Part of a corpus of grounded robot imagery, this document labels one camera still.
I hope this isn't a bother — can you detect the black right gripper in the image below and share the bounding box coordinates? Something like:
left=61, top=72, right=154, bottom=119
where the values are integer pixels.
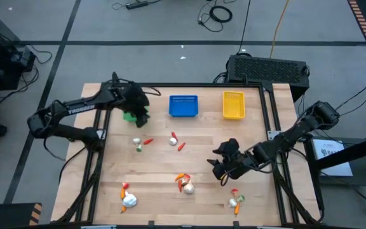
left=206, top=137, right=254, bottom=181

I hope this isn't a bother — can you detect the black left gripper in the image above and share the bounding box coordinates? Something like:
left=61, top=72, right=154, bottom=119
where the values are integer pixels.
left=118, top=81, right=151, bottom=128

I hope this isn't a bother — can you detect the large glossy white garlic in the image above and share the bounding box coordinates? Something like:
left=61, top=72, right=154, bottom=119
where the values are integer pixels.
left=121, top=191, right=138, bottom=209

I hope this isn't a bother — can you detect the green plastic basket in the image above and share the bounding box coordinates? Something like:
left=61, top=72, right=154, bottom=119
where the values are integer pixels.
left=123, top=106, right=149, bottom=123

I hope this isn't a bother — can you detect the blue plastic basket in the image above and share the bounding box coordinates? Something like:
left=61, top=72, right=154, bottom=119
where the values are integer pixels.
left=168, top=94, right=200, bottom=118

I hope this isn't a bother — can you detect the yellow plastic basket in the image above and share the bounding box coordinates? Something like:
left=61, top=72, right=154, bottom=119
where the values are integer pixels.
left=222, top=90, right=247, bottom=121

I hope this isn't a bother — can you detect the black perforated computer case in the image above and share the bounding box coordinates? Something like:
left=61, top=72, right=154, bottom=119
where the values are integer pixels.
left=226, top=54, right=311, bottom=102

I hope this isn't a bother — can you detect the black power strip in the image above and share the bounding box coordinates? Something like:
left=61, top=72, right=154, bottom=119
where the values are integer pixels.
left=125, top=0, right=149, bottom=10

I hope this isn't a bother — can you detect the white printed paper sheet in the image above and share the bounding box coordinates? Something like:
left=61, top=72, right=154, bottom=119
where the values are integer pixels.
left=312, top=139, right=355, bottom=177

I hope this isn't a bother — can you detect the black diagonal beam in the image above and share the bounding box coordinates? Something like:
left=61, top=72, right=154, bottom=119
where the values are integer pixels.
left=315, top=132, right=366, bottom=171

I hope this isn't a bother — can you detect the black side table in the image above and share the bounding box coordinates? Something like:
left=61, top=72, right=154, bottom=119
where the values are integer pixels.
left=303, top=135, right=366, bottom=189

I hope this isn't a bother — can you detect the black box with hazard stripes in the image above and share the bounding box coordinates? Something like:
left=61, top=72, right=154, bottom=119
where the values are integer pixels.
left=0, top=202, right=43, bottom=229

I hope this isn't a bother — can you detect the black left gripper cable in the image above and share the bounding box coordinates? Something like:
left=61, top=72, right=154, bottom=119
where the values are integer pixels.
left=143, top=86, right=162, bottom=97

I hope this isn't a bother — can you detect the black aluminium table frame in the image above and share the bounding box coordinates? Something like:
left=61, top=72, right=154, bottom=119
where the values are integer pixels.
left=55, top=72, right=325, bottom=227

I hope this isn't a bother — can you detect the coiled black cable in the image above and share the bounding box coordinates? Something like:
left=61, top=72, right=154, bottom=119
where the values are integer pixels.
left=208, top=5, right=234, bottom=24

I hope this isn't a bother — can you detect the black hanging cable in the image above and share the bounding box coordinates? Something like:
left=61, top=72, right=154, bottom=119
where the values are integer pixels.
left=236, top=0, right=252, bottom=55

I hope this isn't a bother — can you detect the yellow hanging cable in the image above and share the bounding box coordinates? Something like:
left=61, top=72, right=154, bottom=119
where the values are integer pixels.
left=269, top=0, right=290, bottom=60

